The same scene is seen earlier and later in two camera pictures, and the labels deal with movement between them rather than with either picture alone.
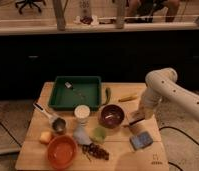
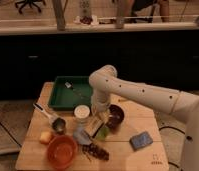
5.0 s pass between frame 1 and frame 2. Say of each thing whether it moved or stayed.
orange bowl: stayed
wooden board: stayed
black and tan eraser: moved
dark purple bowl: stayed
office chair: stayed
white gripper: moved
